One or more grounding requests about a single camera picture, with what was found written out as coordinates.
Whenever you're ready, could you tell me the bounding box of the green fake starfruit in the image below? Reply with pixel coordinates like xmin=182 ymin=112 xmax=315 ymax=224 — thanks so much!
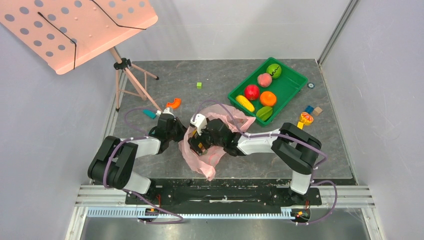
xmin=256 ymin=106 xmax=274 ymax=122

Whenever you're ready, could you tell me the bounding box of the green fake melon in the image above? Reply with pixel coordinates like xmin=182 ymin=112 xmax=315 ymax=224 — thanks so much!
xmin=266 ymin=63 xmax=282 ymax=79

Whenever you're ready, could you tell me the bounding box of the orange arch block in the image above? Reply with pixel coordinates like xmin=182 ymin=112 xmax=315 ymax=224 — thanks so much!
xmin=166 ymin=98 xmax=182 ymax=109

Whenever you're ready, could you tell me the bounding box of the pink fake peach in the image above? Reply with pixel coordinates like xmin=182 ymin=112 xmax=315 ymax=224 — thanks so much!
xmin=257 ymin=73 xmax=273 ymax=88

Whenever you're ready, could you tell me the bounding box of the red fake fruit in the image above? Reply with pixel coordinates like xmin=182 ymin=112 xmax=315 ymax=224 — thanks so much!
xmin=244 ymin=84 xmax=261 ymax=101

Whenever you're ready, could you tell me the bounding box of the orange fake fruit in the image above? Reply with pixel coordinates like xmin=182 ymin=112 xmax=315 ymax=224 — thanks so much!
xmin=259 ymin=91 xmax=277 ymax=107

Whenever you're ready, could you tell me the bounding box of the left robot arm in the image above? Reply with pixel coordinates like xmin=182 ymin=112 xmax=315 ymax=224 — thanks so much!
xmin=87 ymin=113 xmax=187 ymax=204

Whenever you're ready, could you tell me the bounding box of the pink music stand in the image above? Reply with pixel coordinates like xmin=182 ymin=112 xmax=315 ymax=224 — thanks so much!
xmin=0 ymin=0 xmax=158 ymax=100

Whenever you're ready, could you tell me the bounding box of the yellow fake corn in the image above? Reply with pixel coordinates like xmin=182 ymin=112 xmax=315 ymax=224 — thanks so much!
xmin=235 ymin=95 xmax=255 ymax=113

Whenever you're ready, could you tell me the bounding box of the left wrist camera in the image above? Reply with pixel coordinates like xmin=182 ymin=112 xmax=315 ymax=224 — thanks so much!
xmin=156 ymin=107 xmax=175 ymax=121

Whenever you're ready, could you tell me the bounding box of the poker chip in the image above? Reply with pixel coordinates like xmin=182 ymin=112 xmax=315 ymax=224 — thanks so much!
xmin=307 ymin=82 xmax=315 ymax=89

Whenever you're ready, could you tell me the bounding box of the pink plastic bag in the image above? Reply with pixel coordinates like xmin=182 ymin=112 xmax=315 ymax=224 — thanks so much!
xmin=178 ymin=104 xmax=256 ymax=181

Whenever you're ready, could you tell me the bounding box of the green plastic tray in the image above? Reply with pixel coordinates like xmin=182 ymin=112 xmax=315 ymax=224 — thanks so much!
xmin=227 ymin=57 xmax=308 ymax=127

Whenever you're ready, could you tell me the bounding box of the wooden cube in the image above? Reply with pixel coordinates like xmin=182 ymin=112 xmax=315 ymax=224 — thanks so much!
xmin=312 ymin=106 xmax=323 ymax=116

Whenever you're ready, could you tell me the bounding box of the blue toy brick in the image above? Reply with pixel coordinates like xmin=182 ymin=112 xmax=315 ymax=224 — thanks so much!
xmin=304 ymin=105 xmax=314 ymax=114

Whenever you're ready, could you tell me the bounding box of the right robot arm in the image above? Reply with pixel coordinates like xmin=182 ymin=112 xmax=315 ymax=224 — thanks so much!
xmin=187 ymin=119 xmax=322 ymax=204

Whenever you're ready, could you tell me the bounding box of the yellow rectangular block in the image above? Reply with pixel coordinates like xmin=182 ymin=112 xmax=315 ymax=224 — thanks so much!
xmin=297 ymin=121 xmax=304 ymax=130

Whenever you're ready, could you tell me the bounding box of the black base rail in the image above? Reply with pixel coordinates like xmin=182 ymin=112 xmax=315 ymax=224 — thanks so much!
xmin=143 ymin=178 xmax=322 ymax=214

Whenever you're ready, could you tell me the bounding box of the teal long block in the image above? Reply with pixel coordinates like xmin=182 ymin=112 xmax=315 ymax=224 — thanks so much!
xmin=142 ymin=109 xmax=157 ymax=119

